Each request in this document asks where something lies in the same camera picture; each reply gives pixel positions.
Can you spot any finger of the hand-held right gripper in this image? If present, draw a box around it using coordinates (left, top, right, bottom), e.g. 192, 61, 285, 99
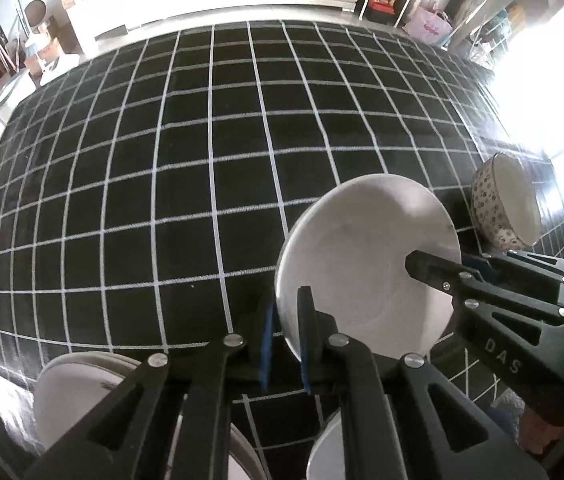
405, 250, 564, 403
462, 249, 564, 312

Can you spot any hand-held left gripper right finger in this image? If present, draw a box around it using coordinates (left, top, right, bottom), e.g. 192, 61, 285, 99
297, 286, 550, 480

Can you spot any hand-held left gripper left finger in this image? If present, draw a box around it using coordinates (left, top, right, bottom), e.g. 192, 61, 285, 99
22, 302, 279, 480

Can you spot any patterned floral bowl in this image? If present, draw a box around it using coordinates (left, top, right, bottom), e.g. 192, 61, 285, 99
470, 152, 543, 253

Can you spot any plain white bowl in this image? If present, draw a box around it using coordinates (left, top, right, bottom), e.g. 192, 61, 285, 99
274, 174, 462, 366

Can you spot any plain white plate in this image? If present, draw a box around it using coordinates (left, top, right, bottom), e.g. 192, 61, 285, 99
32, 351, 163, 453

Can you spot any black checkered tablecloth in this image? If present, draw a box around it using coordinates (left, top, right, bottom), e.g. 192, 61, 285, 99
0, 20, 564, 480

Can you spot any pink bag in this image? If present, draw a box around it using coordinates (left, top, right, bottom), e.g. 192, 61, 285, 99
404, 2, 453, 48

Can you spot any white television cabinet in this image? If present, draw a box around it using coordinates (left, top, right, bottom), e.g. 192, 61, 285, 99
64, 0, 370, 58

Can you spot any white mop bucket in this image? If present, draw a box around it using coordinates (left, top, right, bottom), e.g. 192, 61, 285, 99
0, 67, 33, 116

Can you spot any brown round wall decoration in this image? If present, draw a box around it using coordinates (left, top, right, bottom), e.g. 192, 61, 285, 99
24, 0, 49, 28

